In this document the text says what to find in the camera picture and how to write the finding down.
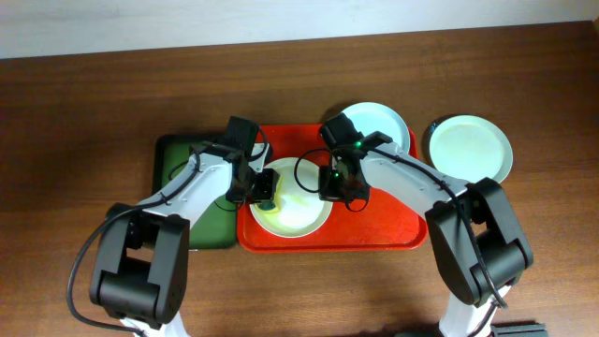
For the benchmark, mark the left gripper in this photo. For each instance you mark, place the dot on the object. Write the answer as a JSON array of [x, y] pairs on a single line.
[[268, 185]]

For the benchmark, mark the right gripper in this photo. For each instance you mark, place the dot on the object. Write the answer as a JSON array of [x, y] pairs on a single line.
[[335, 192]]

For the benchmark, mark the green yellow sponge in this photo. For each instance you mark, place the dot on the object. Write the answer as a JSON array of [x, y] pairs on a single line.
[[270, 205]]

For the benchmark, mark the white plate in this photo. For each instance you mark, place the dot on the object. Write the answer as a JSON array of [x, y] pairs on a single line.
[[296, 213]]

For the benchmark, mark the pale green plate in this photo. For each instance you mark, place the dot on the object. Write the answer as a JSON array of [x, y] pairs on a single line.
[[471, 148]]

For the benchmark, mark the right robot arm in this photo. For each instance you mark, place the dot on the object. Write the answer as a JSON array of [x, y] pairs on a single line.
[[478, 244]]

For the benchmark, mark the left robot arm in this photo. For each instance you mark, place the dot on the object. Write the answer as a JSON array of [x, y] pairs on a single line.
[[140, 271]]

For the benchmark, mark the dark green tray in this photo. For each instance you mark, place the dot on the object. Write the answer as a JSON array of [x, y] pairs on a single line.
[[216, 228]]

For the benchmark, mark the red plastic tray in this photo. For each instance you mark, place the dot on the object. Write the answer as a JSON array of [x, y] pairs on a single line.
[[385, 224]]

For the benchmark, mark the light blue plate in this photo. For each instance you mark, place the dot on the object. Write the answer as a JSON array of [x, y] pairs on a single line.
[[368, 117]]

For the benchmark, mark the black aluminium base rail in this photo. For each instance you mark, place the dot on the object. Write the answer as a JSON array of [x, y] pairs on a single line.
[[520, 330]]

